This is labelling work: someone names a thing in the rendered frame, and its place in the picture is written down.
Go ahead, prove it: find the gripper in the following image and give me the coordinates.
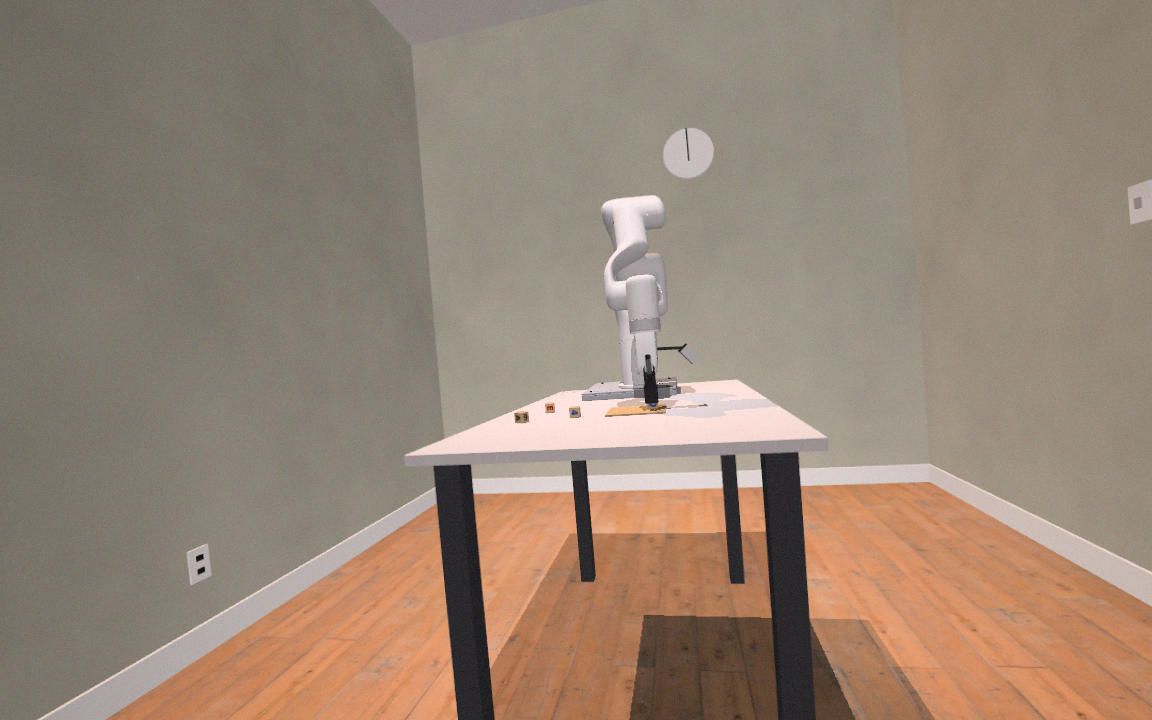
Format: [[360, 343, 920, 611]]
[[630, 329, 661, 404]]

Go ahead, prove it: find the tan square mat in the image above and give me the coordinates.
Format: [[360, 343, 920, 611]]
[[605, 404, 666, 417]]

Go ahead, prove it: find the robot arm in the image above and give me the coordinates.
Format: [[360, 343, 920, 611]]
[[601, 196, 668, 389]]

